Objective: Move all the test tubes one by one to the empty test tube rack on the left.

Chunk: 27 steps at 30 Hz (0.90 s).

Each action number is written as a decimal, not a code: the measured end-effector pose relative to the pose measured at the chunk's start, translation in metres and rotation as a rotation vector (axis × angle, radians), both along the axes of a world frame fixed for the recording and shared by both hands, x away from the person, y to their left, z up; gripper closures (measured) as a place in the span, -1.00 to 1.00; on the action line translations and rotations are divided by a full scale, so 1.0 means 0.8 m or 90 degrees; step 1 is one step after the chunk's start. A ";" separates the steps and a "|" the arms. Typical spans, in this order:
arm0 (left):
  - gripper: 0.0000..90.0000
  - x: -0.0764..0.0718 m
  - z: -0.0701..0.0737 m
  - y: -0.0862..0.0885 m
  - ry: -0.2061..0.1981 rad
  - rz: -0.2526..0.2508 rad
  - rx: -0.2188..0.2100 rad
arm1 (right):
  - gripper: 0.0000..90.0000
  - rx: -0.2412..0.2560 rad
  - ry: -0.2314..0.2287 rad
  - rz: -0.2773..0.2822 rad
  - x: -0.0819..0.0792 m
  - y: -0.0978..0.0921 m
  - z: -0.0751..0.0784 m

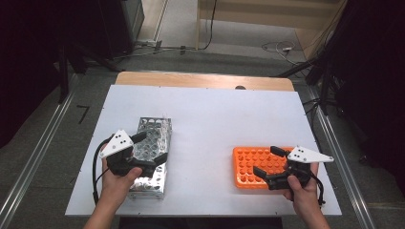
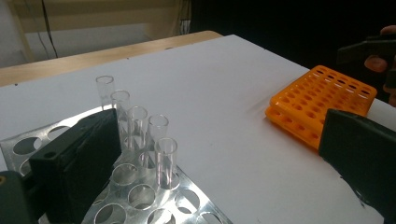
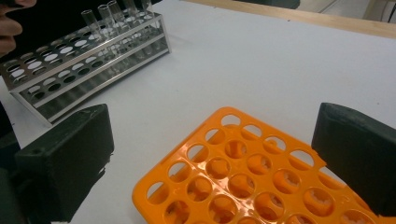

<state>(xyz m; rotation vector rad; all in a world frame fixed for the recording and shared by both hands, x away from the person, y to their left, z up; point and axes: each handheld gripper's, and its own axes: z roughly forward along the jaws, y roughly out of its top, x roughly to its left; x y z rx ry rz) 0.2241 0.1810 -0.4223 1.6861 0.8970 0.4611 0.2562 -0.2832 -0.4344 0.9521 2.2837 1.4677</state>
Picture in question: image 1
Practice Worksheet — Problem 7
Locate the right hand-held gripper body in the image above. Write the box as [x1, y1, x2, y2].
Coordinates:
[266, 145, 334, 191]

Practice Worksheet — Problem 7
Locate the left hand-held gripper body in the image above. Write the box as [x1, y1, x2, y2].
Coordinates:
[98, 129, 157, 179]

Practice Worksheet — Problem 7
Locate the orange test tube rack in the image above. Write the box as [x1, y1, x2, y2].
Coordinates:
[232, 146, 295, 190]

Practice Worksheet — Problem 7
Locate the metal test tube rack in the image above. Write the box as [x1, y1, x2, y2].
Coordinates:
[128, 116, 173, 200]

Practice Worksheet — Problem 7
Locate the person's right hand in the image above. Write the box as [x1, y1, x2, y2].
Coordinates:
[283, 163, 321, 219]

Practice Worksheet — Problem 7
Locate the person's left hand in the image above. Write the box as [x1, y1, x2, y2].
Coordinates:
[101, 156, 143, 206]

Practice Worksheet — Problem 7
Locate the white table board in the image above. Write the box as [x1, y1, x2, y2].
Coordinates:
[65, 84, 342, 218]

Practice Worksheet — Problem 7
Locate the person's dark clothing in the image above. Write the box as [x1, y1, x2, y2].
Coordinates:
[118, 217, 283, 229]

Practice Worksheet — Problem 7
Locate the black metal stand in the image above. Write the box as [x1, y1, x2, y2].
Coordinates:
[56, 37, 122, 104]

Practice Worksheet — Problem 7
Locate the black curtain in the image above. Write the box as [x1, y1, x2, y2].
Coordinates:
[318, 0, 405, 192]
[0, 0, 70, 149]

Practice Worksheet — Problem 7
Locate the black cabinet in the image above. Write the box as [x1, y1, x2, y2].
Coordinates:
[68, 0, 145, 60]

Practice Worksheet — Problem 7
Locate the wooden shelf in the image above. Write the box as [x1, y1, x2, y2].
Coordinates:
[195, 0, 348, 58]

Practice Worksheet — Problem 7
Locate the left hand-held gripper cable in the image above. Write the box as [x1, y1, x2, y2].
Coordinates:
[92, 136, 114, 206]

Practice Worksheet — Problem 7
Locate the hand-held gripper cable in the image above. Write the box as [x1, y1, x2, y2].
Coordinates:
[309, 173, 327, 206]
[92, 136, 114, 206]

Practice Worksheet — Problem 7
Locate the aluminium floor rail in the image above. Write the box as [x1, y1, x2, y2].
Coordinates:
[0, 74, 79, 223]
[305, 85, 376, 229]

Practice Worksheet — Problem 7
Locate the right hand-held gripper cable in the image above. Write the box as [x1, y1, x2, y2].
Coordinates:
[309, 173, 327, 206]

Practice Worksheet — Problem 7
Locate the white floor cable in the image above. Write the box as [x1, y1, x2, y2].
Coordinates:
[261, 40, 307, 66]

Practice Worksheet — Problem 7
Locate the black floor cable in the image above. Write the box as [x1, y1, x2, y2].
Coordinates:
[197, 0, 218, 52]

